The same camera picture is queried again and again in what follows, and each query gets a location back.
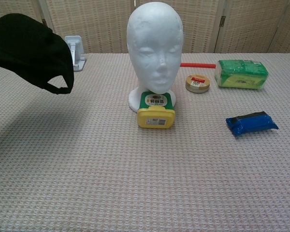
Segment black baseball cap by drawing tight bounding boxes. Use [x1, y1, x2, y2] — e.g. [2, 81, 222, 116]
[0, 13, 75, 95]

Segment white foam mannequin head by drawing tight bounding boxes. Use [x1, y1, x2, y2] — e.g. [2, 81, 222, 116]
[126, 1, 184, 112]

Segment green box with yellow lid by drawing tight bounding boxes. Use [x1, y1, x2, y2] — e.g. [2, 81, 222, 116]
[137, 91, 176, 130]

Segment round tin with red label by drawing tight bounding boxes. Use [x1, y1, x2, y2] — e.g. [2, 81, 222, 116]
[185, 74, 211, 94]

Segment pink woven tablecloth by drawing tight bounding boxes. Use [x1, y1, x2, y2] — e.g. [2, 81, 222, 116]
[0, 52, 290, 232]

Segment red stick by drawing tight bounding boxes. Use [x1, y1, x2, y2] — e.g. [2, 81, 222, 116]
[180, 62, 216, 69]

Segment white phone stand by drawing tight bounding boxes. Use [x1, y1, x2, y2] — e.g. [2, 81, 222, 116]
[64, 35, 87, 72]

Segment beige woven folding screen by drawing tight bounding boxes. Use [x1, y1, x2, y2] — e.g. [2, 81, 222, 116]
[0, 0, 290, 55]

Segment green tissue pack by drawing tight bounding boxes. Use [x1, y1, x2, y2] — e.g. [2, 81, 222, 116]
[214, 59, 269, 90]

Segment blue snack packet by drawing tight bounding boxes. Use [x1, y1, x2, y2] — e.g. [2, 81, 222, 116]
[226, 111, 279, 138]

